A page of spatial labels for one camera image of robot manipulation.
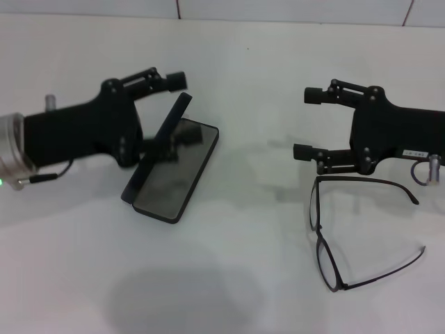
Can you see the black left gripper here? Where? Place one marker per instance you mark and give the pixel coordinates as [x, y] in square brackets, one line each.
[80, 128]

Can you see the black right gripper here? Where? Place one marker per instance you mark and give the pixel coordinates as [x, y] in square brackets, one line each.
[393, 132]

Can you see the black glasses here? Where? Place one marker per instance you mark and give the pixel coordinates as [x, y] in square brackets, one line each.
[330, 264]

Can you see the left wrist silver plug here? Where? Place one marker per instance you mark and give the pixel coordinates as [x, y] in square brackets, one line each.
[51, 101]

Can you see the black glasses case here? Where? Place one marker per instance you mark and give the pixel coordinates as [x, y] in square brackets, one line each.
[163, 195]

